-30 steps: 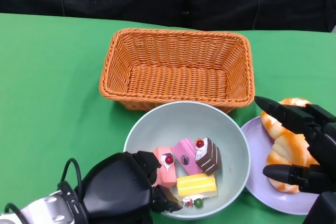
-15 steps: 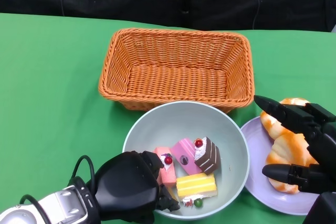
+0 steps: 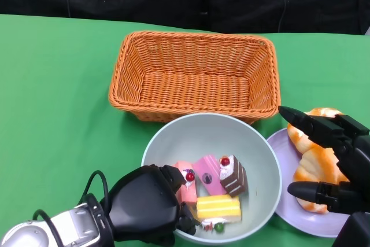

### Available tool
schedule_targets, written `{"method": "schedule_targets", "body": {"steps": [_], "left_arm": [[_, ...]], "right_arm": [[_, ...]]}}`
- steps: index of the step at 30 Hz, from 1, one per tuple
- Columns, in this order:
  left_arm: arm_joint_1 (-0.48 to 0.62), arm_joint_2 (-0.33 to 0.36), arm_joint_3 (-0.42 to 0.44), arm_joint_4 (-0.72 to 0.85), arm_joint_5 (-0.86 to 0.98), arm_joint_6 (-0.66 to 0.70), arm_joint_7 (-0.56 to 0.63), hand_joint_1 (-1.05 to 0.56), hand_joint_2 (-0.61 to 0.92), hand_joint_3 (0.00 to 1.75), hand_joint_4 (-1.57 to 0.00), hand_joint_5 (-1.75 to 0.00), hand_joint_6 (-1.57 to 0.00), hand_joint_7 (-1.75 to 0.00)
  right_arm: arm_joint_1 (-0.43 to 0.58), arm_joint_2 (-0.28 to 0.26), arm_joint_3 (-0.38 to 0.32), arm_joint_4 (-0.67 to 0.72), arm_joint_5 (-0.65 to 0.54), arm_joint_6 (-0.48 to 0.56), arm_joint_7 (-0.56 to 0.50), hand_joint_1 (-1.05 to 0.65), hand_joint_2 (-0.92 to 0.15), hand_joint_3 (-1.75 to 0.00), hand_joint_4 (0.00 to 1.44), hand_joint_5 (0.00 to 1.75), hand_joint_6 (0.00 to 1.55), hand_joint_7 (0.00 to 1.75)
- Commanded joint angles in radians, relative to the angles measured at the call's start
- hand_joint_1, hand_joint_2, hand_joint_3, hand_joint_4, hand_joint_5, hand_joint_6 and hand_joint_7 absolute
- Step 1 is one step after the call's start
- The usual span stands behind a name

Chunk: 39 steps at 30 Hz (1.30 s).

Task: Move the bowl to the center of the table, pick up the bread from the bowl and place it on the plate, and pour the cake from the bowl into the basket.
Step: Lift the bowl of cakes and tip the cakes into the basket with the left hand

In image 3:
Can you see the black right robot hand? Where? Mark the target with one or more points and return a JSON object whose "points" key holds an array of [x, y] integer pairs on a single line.
{"points": [[358, 157]]}

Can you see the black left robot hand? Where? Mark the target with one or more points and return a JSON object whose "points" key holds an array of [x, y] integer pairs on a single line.
{"points": [[144, 200]]}

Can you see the oblong orange bread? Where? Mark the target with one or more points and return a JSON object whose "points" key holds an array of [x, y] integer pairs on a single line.
{"points": [[318, 166]]}

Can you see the salmon pink cake slice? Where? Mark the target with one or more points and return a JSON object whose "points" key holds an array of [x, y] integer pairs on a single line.
{"points": [[188, 195]]}

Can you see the magenta pink cake slice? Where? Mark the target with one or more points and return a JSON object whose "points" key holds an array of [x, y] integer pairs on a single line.
{"points": [[202, 166]]}

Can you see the yellow cake slice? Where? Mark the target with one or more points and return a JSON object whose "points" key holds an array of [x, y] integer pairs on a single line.
{"points": [[219, 206]]}

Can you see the chocolate brown cake slice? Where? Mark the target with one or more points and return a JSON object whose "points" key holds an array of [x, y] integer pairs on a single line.
{"points": [[235, 180]]}

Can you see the pale green bowl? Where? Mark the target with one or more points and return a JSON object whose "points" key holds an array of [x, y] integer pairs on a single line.
{"points": [[214, 134]]}

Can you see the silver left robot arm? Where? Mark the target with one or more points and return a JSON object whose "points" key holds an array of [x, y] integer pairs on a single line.
{"points": [[72, 224]]}

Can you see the lavender plate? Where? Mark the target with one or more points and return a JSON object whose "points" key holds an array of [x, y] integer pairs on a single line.
{"points": [[283, 154]]}

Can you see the orange wicker basket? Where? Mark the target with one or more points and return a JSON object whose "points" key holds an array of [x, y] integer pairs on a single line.
{"points": [[196, 90]]}

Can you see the green tablecloth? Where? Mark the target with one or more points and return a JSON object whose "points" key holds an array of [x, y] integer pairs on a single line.
{"points": [[57, 70]]}

